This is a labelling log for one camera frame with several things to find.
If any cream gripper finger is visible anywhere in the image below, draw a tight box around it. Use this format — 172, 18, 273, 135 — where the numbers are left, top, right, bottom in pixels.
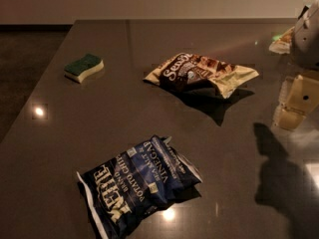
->
273, 71, 319, 130

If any green and yellow sponge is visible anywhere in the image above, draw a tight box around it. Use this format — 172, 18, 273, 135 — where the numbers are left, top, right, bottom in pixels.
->
64, 54, 104, 84

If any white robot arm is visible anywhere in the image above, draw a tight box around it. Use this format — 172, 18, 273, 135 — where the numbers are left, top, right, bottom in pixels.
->
269, 0, 319, 130

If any brown and cream snack bag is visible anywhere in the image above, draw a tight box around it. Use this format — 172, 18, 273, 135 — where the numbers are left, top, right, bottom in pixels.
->
144, 53, 259, 99

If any blue Kettle chip bag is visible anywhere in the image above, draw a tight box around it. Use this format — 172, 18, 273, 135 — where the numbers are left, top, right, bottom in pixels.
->
78, 135, 202, 239

